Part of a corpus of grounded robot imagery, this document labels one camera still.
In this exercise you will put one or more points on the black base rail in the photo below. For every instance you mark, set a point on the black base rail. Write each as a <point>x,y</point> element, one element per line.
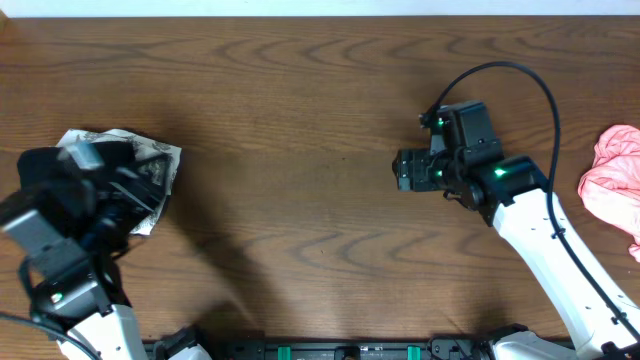
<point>254,347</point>

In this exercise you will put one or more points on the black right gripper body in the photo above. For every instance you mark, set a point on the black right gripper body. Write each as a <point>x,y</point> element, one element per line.
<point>430,173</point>

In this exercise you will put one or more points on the pink crumpled cloth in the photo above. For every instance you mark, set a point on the pink crumpled cloth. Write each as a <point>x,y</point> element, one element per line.
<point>610,188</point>

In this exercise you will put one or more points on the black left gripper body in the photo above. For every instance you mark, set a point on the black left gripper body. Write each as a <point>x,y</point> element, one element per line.
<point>108,222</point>

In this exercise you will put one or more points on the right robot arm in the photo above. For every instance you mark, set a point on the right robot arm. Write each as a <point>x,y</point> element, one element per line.
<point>513,197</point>

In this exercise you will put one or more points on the black t-shirt with logo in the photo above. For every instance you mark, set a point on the black t-shirt with logo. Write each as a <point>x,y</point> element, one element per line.
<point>39,169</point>

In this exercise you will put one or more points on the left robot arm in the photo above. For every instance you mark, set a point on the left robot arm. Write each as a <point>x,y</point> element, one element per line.
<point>73,225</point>

